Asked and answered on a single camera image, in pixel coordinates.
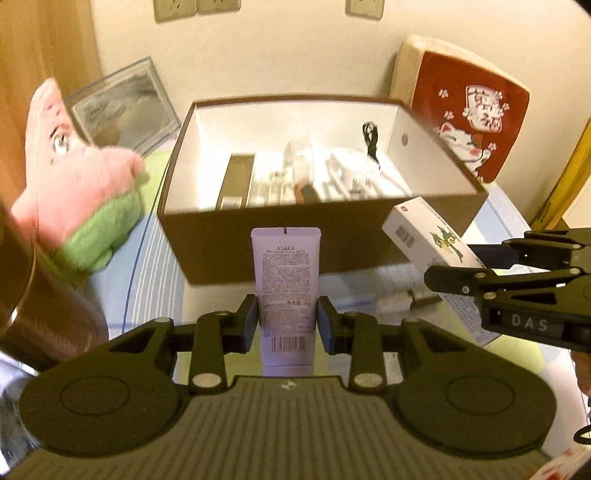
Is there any yellow board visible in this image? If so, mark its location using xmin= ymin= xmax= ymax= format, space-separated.
xmin=538 ymin=133 xmax=591 ymax=232

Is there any red white printed object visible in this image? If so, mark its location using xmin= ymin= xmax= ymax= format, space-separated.
xmin=531 ymin=444 xmax=591 ymax=480

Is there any white carton with green print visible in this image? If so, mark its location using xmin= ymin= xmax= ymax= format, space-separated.
xmin=381 ymin=196 xmax=502 ymax=347

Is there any small white box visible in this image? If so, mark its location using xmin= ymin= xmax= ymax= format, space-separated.
xmin=325 ymin=147 xmax=385 ymax=195

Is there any white and gold carton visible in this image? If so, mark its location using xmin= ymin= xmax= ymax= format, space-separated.
xmin=216 ymin=152 xmax=257 ymax=211

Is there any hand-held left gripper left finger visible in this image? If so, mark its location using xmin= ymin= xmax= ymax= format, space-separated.
xmin=107 ymin=294 xmax=259 ymax=394

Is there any beige wall socket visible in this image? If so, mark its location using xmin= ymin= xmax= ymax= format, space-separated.
xmin=197 ymin=0 xmax=241 ymax=15
xmin=153 ymin=0 xmax=195 ymax=23

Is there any black cable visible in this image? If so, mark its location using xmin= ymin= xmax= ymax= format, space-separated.
xmin=362 ymin=120 xmax=382 ymax=163

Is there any pink starfish plush toy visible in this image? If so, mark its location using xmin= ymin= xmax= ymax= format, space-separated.
xmin=10 ymin=78 xmax=151 ymax=273

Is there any brown metal canister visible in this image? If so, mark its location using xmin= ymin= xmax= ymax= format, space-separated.
xmin=0 ymin=203 xmax=110 ymax=374

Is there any glass picture frame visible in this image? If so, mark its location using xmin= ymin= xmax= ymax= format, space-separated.
xmin=65 ymin=55 xmax=182 ymax=158

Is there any brown cardboard box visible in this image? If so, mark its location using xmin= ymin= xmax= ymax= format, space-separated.
xmin=157 ymin=94 xmax=489 ymax=286

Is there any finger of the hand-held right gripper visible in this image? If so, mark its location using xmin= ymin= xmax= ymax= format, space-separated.
xmin=423 ymin=264 xmax=591 ymax=302
xmin=502 ymin=228 xmax=591 ymax=269

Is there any red cat cushion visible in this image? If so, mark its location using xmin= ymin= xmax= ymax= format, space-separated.
xmin=390 ymin=35 xmax=531 ymax=184

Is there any clear plastic tube case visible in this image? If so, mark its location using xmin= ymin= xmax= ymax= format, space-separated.
xmin=285 ymin=137 xmax=315 ymax=204

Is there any beige wall switch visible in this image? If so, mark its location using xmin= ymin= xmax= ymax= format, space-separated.
xmin=346 ymin=0 xmax=385 ymax=20

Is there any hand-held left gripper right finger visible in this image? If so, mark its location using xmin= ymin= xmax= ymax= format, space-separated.
xmin=316 ymin=294 xmax=472 ymax=394

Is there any wooden cabinet panel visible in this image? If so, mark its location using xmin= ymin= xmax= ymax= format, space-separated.
xmin=0 ymin=0 xmax=103 ymax=185

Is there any purple cream tube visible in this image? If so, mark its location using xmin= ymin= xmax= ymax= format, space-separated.
xmin=250 ymin=226 xmax=322 ymax=376

